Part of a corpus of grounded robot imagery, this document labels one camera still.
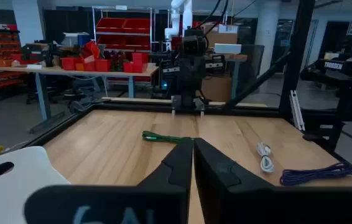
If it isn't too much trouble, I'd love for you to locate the white plastic bin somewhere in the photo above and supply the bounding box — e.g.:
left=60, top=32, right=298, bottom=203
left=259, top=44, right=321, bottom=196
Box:
left=0, top=146, right=71, bottom=224

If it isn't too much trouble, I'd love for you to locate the white USB-C cable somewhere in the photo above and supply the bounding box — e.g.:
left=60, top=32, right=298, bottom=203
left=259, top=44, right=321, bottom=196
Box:
left=255, top=141, right=276, bottom=174

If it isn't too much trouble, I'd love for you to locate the purple USB-C cable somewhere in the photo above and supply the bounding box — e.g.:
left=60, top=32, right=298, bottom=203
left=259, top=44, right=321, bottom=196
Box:
left=279, top=162, right=352, bottom=187

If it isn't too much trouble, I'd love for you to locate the black aluminium table frame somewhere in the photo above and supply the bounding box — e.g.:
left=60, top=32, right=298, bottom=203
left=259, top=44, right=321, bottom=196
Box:
left=23, top=0, right=352, bottom=187

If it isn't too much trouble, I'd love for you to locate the green USB-C cable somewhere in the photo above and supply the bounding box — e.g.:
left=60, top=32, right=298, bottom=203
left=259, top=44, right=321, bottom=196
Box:
left=141, top=130, right=195, bottom=145

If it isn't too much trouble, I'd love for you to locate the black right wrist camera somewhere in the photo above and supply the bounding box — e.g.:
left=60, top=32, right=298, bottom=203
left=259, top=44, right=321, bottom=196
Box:
left=182, top=29, right=208, bottom=57

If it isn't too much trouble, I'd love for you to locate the white power cord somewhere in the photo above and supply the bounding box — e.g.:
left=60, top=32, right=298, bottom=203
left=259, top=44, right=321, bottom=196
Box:
left=2, top=140, right=30, bottom=154

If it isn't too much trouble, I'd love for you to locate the cardboard box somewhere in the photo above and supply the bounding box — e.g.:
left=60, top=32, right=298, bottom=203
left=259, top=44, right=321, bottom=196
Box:
left=201, top=75, right=233, bottom=103
left=205, top=22, right=239, bottom=48

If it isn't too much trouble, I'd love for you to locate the black office chair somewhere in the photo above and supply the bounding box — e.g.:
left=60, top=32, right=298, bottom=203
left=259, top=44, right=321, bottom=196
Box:
left=63, top=77, right=103, bottom=114

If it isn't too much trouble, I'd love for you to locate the white bracket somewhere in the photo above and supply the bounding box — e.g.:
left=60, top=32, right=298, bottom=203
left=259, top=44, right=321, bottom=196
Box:
left=289, top=90, right=306, bottom=132

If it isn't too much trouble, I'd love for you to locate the metal rack with red bins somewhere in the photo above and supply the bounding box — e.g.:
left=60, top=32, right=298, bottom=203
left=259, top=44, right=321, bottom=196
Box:
left=91, top=5, right=154, bottom=54

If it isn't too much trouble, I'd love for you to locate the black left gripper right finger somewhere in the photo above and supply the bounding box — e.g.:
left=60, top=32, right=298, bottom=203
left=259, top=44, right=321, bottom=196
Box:
left=193, top=138, right=352, bottom=224

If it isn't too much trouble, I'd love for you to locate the wooden workbench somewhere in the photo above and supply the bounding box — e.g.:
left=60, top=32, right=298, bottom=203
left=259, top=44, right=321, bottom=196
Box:
left=0, top=64, right=160, bottom=134

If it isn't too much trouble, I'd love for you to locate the white box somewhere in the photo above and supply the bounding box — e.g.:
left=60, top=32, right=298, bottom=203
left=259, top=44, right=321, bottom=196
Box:
left=213, top=43, right=243, bottom=55

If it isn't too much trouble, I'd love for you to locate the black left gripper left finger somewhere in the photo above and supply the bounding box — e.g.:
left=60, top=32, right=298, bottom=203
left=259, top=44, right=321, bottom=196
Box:
left=23, top=138, right=195, bottom=224

